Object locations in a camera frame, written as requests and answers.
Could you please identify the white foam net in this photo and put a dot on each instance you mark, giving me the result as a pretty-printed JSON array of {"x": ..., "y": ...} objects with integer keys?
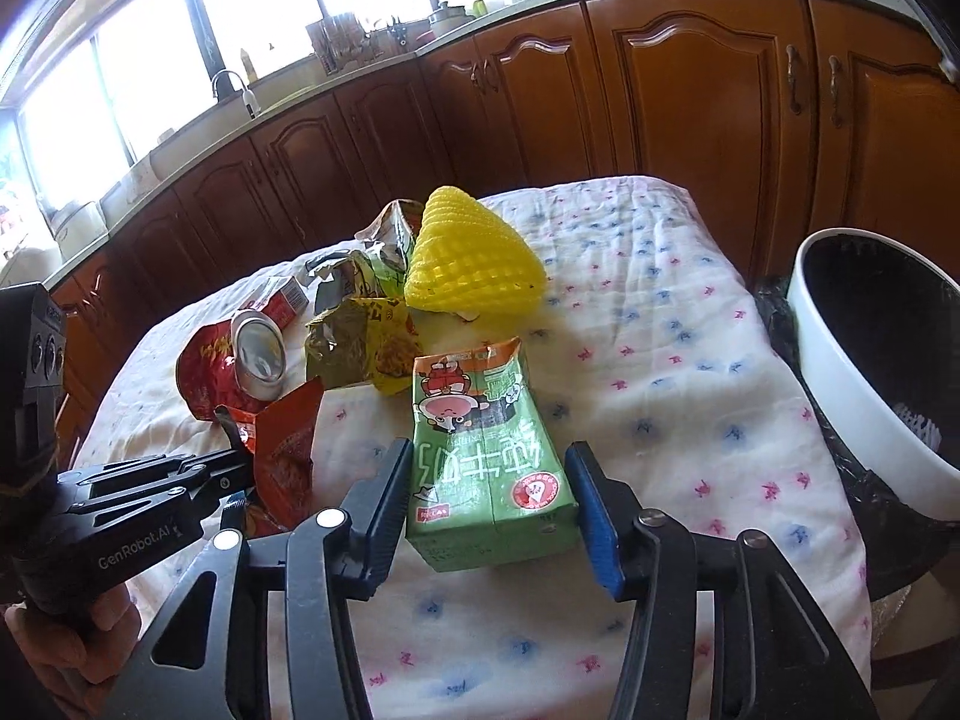
[{"x": 916, "y": 426}]

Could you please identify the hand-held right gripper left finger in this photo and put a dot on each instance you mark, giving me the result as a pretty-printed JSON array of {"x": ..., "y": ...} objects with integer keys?
[{"x": 390, "y": 514}]

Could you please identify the red snack bag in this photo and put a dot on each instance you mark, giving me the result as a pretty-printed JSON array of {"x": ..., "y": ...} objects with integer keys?
[{"x": 204, "y": 379}]

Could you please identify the orange-red torn wrapper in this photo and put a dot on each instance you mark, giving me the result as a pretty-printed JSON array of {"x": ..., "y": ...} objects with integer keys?
[{"x": 289, "y": 450}]

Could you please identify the white floral tablecloth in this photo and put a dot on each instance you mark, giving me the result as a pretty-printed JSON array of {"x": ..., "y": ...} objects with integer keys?
[{"x": 675, "y": 390}]

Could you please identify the green brown snack bag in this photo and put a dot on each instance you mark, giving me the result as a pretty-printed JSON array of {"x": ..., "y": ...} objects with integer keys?
[{"x": 390, "y": 232}]

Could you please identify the white lidded pot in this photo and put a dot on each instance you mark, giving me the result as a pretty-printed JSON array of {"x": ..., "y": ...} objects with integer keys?
[{"x": 450, "y": 19}]

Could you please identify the green milk carton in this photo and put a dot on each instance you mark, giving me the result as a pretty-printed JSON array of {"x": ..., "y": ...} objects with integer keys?
[{"x": 480, "y": 465}]

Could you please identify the yellow foam fruit net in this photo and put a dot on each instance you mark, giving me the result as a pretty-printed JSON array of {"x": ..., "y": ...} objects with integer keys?
[{"x": 465, "y": 255}]

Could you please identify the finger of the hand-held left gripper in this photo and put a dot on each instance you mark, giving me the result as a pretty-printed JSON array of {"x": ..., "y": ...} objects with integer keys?
[
  {"x": 150, "y": 514},
  {"x": 165, "y": 474}
]

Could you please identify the small red box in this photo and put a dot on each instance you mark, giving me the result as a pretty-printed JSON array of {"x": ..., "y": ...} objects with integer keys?
[{"x": 289, "y": 304}]

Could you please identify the torn silver-lined wrapper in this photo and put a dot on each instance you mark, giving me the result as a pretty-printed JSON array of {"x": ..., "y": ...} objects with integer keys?
[{"x": 349, "y": 277}]

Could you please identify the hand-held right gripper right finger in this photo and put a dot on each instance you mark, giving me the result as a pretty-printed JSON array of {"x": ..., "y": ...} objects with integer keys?
[{"x": 596, "y": 521}]

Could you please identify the kitchen window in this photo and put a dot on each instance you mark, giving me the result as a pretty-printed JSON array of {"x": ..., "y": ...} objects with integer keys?
[{"x": 150, "y": 67}]

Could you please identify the grey kitchen countertop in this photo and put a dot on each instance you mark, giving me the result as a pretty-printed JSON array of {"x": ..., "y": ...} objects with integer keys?
[{"x": 525, "y": 4}]

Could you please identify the white rice cooker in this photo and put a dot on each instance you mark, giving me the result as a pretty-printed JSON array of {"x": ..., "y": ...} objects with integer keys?
[{"x": 75, "y": 229}]

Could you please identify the chrome kitchen faucet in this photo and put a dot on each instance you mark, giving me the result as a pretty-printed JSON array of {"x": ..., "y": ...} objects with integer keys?
[{"x": 232, "y": 86}]

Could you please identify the person's left hand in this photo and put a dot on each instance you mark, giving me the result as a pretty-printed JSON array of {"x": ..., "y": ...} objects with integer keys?
[{"x": 52, "y": 645}]

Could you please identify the wooden lower kitchen cabinets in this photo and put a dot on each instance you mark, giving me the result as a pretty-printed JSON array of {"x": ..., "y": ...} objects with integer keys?
[{"x": 675, "y": 90}]

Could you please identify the yellow olive snack bag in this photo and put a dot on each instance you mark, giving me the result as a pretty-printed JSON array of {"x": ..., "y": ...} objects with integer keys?
[{"x": 352, "y": 345}]

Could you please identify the white trash bin black liner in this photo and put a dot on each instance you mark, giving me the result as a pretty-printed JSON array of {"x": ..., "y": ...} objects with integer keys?
[{"x": 840, "y": 360}]

